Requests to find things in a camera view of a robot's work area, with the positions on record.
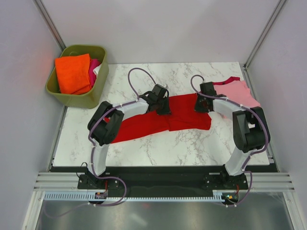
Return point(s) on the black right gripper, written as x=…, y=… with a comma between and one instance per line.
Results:
x=197, y=108

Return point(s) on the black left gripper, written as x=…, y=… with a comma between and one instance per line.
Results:
x=167, y=110

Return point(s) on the red t-shirt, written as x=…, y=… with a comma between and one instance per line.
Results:
x=182, y=117

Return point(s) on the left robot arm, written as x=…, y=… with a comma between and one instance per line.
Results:
x=105, y=124

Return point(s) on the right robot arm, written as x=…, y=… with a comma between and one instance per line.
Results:
x=250, y=130

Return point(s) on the folded pink t-shirt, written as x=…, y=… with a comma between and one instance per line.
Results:
x=237, y=91

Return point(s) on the white garment in bin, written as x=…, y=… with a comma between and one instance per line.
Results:
x=96, y=70

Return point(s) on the magenta t-shirt in bin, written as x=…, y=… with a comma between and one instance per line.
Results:
x=94, y=63

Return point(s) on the orange t-shirt in bin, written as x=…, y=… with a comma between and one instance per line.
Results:
x=72, y=74

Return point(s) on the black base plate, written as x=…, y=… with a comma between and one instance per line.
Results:
x=163, y=181

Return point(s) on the aluminium rail right of table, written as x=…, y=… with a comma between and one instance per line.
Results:
x=256, y=92

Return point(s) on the right aluminium frame post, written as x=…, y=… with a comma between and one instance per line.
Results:
x=267, y=28

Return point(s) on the aluminium frame post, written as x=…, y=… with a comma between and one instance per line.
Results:
x=267, y=28
x=49, y=22

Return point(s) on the left aluminium frame post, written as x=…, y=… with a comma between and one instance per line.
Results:
x=49, y=22

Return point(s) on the aluminium rail front crossbar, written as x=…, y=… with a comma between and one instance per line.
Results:
x=261, y=182

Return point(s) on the grey slotted cable duct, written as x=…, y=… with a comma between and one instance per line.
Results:
x=96, y=196

